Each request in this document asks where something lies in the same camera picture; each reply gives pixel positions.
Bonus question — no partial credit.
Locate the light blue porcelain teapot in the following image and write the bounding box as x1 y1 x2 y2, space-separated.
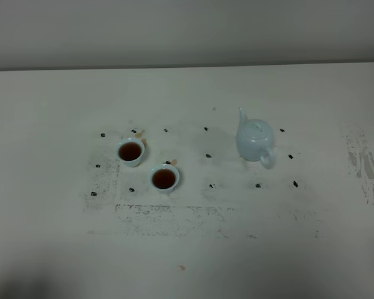
236 107 276 169

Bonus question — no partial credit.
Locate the light blue teacup front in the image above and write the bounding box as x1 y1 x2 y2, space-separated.
148 164 180 194

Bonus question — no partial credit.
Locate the light blue teacup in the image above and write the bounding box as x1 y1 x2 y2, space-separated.
117 138 145 168
148 164 180 194

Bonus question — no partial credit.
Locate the light blue teacup rear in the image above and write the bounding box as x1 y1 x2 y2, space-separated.
117 138 145 168

